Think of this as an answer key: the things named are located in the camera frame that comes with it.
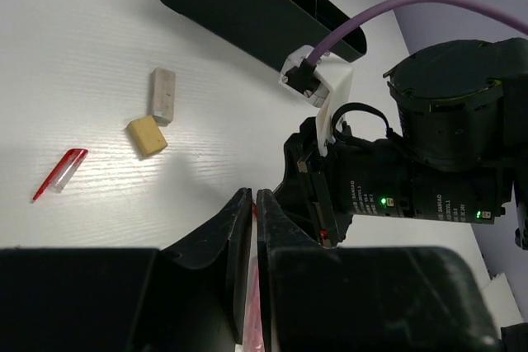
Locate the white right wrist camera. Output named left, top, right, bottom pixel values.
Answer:
left=279, top=45, right=354, bottom=157

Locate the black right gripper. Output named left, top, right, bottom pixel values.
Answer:
left=275, top=38, right=527, bottom=248

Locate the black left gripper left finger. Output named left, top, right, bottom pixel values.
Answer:
left=162, top=188, right=252, bottom=344

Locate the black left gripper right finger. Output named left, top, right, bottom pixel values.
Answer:
left=257, top=190, right=342, bottom=351

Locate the black stationery container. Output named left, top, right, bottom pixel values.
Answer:
left=160, top=0, right=348, bottom=71

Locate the red ballpoint pen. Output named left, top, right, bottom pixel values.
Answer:
left=239, top=202, right=265, bottom=351

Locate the yellow eraser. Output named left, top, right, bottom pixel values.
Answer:
left=126, top=115, right=168, bottom=158

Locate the grey white eraser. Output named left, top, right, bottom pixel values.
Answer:
left=148, top=68, right=176, bottom=125

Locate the red pen cap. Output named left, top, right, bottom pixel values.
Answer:
left=31, top=148, right=89, bottom=202

